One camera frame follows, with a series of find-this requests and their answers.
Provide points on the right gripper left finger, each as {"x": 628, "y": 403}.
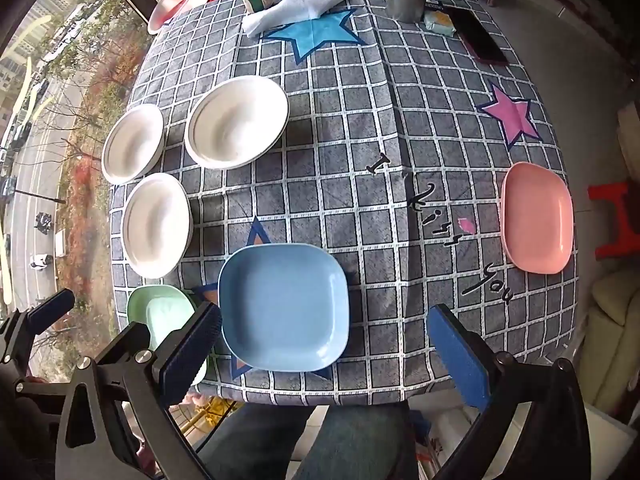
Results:
{"x": 94, "y": 440}

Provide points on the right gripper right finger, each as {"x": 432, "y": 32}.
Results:
{"x": 554, "y": 442}

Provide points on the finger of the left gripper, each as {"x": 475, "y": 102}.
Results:
{"x": 19, "y": 330}

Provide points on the blue square plate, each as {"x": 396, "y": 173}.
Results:
{"x": 284, "y": 307}

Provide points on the pink square plate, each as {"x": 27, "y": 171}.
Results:
{"x": 536, "y": 219}

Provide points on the large white bowl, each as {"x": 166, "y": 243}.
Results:
{"x": 236, "y": 122}

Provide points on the green square plate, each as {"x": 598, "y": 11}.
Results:
{"x": 161, "y": 308}

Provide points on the beige sofa cushion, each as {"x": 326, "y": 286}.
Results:
{"x": 610, "y": 352}

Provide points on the red plastic stool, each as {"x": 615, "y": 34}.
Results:
{"x": 624, "y": 197}

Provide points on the grey checked tablecloth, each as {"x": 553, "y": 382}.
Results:
{"x": 393, "y": 162}

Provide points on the black flat case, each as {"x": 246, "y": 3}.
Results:
{"x": 475, "y": 37}

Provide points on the white cloth towel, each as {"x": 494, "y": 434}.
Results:
{"x": 285, "y": 12}

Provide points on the small yellow sponge packet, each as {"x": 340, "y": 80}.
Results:
{"x": 439, "y": 22}

